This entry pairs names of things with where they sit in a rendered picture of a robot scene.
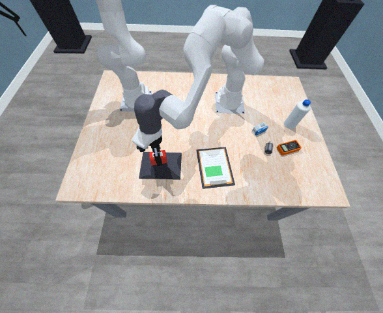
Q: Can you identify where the white bottle with blue cap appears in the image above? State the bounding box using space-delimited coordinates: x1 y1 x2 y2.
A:
284 99 311 129

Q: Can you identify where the orange multimeter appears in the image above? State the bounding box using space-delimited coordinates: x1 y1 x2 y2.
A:
277 140 302 156

